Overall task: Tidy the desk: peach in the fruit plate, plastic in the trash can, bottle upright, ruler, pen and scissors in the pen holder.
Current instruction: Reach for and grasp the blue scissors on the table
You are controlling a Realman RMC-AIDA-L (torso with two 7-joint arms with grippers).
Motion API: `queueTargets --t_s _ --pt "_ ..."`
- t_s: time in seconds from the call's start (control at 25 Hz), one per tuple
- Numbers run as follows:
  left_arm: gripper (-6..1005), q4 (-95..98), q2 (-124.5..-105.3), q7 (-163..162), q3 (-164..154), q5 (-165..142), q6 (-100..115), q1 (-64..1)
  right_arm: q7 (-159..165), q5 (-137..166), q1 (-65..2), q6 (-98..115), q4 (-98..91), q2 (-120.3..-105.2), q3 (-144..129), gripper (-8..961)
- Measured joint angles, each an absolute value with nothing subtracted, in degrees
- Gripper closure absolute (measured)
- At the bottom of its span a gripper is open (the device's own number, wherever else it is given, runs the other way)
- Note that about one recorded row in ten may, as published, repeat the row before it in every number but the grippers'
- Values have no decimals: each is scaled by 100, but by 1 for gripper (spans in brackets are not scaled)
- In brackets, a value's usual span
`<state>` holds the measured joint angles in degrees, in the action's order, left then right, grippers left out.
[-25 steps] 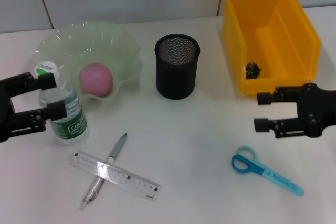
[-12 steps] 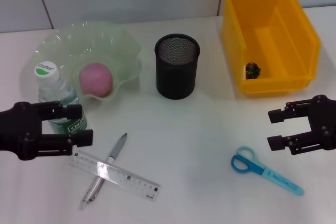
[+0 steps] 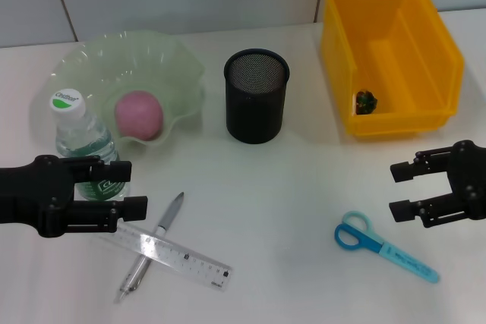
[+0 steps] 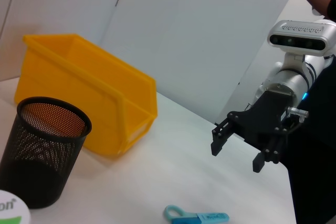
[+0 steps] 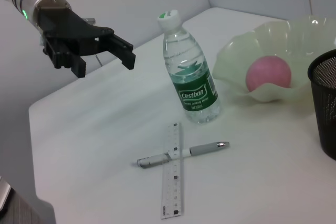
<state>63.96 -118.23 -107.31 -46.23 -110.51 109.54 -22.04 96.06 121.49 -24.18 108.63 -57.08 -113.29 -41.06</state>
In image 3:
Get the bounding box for blue safety scissors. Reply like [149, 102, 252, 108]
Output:
[333, 210, 440, 285]

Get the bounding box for pale green wavy fruit plate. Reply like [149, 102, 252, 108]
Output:
[30, 29, 207, 153]

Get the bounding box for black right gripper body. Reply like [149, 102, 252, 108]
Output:
[447, 139, 486, 222]

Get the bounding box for pink peach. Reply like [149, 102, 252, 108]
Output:
[115, 90, 166, 141]

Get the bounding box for black mesh pen cup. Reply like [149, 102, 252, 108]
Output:
[222, 49, 291, 146]

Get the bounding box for yellow plastic storage bin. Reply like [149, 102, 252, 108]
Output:
[320, 0, 465, 140]

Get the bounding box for clear water bottle green label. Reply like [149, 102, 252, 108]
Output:
[49, 88, 131, 203]

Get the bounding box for transparent plastic ruler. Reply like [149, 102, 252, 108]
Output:
[99, 221, 233, 293]

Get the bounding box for green plastic wrapper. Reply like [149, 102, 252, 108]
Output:
[354, 89, 380, 116]

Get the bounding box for grey pen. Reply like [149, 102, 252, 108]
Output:
[113, 191, 186, 304]

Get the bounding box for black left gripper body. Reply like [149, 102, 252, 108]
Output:
[0, 155, 76, 240]

